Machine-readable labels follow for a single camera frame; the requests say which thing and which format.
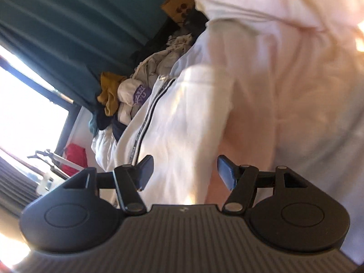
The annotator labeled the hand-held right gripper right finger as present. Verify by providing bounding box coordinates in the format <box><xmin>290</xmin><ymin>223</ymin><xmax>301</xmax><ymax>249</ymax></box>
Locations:
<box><xmin>217</xmin><ymin>155</ymin><xmax>309</xmax><ymax>216</ymax></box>

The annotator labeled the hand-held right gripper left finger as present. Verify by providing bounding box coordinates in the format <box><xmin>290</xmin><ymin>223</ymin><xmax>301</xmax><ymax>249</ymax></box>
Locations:
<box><xmin>61</xmin><ymin>155</ymin><xmax>154</xmax><ymax>216</ymax></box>

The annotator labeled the cream zip jacket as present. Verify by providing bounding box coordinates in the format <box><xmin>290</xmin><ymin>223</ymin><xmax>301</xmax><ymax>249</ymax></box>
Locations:
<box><xmin>112</xmin><ymin>20</ymin><xmax>239</xmax><ymax>205</ymax></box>

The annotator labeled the pile of white clothes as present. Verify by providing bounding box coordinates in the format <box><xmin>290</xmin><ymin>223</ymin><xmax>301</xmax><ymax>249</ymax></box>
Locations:
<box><xmin>131</xmin><ymin>33</ymin><xmax>194</xmax><ymax>92</ymax></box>

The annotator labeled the dark navy garment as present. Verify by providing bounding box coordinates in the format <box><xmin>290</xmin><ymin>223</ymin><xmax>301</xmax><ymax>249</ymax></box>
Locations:
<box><xmin>95</xmin><ymin>110</ymin><xmax>129</xmax><ymax>142</ymax></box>

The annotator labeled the teal blue garment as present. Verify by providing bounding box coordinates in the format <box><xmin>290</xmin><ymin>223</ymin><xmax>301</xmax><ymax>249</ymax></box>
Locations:
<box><xmin>88</xmin><ymin>116</ymin><xmax>99</xmax><ymax>136</ymax></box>

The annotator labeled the red garment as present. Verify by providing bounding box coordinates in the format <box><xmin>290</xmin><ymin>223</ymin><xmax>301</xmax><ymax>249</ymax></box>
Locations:
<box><xmin>64</xmin><ymin>144</ymin><xmax>88</xmax><ymax>174</ymax></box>

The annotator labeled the white garment purple print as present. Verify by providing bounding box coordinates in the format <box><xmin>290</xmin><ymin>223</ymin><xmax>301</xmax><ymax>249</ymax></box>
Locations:
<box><xmin>117</xmin><ymin>78</ymin><xmax>149</xmax><ymax>120</ymax></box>

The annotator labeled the mustard yellow garment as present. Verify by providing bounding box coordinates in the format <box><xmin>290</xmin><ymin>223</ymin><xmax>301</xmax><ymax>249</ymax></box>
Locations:
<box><xmin>97</xmin><ymin>72</ymin><xmax>127</xmax><ymax>116</ymax></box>

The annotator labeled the garment steamer stand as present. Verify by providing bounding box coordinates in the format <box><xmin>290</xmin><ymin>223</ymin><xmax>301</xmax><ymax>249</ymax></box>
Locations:
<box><xmin>27</xmin><ymin>149</ymin><xmax>71</xmax><ymax>197</ymax></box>

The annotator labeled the dark framed window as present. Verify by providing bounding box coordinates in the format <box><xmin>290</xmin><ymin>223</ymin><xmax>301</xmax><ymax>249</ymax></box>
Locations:
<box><xmin>0</xmin><ymin>45</ymin><xmax>72</xmax><ymax>160</ymax></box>

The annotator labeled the brown paper bag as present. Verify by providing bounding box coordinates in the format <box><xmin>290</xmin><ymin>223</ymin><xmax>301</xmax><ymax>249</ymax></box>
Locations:
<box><xmin>161</xmin><ymin>0</ymin><xmax>200</xmax><ymax>21</ymax></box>

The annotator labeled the white pillow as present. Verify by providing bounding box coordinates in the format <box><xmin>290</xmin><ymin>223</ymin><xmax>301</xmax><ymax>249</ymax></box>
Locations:
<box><xmin>195</xmin><ymin>0</ymin><xmax>362</xmax><ymax>31</ymax></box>

